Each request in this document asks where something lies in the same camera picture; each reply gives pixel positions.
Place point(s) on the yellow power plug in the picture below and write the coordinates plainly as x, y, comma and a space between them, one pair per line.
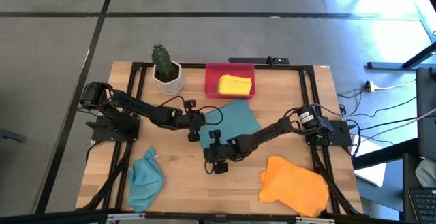
370, 87

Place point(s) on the red plastic tray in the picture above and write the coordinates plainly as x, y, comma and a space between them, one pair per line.
211, 72

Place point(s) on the dark monitor panel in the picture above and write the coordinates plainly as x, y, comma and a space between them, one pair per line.
427, 115

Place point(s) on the yellow microfiber towel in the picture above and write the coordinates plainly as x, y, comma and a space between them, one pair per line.
235, 85

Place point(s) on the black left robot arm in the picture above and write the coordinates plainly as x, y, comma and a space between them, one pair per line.
143, 110

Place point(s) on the black aluminium table frame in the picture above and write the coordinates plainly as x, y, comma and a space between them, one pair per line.
190, 66

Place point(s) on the black keyboard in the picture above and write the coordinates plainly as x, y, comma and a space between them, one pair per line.
424, 203

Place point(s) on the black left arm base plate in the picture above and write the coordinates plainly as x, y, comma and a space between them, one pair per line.
102, 133

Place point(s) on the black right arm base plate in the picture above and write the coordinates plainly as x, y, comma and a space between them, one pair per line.
342, 137

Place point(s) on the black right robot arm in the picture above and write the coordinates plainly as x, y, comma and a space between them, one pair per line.
265, 135

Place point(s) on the teal microfiber towel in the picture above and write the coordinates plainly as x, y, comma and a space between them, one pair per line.
144, 183
238, 118

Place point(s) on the grey cloth bundle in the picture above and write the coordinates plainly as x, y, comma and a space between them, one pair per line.
427, 173

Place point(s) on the white hexagonal plant pot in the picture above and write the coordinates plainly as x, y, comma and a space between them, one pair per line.
170, 87

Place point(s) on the dark grey furniture foot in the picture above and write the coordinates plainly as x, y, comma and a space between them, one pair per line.
10, 135

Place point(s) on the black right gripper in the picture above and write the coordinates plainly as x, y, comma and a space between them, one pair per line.
221, 152

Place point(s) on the long black bar device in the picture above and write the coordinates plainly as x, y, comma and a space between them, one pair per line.
252, 60

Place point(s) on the black desk leg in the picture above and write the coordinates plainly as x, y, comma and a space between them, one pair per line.
385, 65

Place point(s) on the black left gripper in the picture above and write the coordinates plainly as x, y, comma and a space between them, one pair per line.
194, 120

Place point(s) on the dark side desk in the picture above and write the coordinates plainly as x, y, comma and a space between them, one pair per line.
408, 169

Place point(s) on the orange microfiber towel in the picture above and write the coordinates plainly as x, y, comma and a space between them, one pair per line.
296, 186

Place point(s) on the green cactus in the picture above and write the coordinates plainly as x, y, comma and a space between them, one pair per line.
163, 60

